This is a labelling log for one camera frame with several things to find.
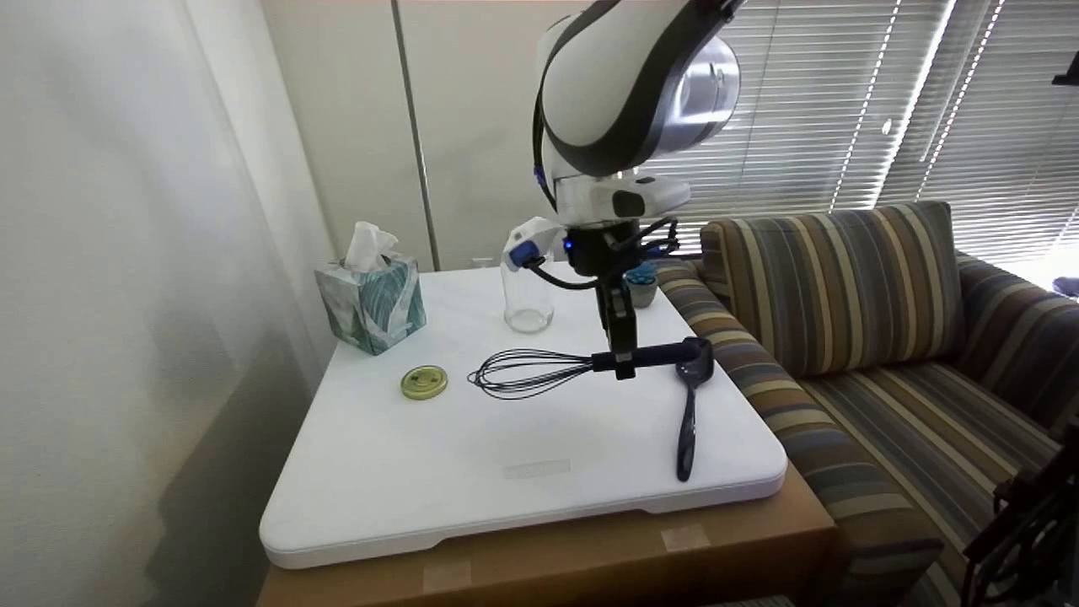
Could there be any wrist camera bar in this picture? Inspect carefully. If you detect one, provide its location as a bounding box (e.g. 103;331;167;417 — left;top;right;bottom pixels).
501;172;695;269

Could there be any clear glass jar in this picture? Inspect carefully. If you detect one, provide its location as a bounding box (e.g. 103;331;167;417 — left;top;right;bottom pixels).
499;249;555;336

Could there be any thin metal wall pole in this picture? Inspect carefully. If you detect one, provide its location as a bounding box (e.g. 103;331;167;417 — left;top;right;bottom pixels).
389;0;438;274

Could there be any teal patterned tissue box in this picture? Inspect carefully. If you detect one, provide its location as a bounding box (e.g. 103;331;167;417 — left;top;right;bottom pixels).
314;218;431;361

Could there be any striped cushion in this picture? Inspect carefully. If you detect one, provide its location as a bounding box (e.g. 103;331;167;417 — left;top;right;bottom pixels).
697;200;967;381

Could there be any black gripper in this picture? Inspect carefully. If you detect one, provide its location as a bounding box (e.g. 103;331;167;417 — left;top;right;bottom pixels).
567;218;648;383

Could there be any round green jar lid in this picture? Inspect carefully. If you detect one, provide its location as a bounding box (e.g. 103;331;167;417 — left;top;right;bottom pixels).
399;361;452;403

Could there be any black wire whisk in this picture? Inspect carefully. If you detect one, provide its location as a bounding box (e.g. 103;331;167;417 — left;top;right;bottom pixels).
466;335;715;403

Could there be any black metal frame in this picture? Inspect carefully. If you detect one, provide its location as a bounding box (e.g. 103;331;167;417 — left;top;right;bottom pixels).
957;417;1079;607

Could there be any blue succulent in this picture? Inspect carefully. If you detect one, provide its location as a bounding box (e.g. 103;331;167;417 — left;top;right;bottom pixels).
621;261;663;312

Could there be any striped couch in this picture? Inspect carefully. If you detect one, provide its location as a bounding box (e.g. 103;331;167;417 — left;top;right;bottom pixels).
636;249;1079;607

